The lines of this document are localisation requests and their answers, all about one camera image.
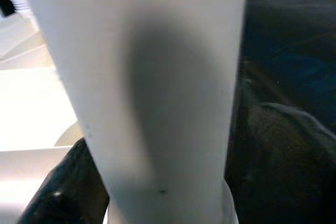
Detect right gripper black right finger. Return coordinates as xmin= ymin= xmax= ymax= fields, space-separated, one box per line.
xmin=225 ymin=102 xmax=336 ymax=224

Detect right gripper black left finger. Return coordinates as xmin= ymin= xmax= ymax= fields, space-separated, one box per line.
xmin=18 ymin=139 xmax=110 ymax=224

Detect white plastic table top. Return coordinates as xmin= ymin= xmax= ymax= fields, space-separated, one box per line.
xmin=0 ymin=11 xmax=111 ymax=224

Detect black plastic table cover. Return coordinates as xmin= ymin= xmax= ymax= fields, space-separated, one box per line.
xmin=236 ymin=0 xmax=336 ymax=141

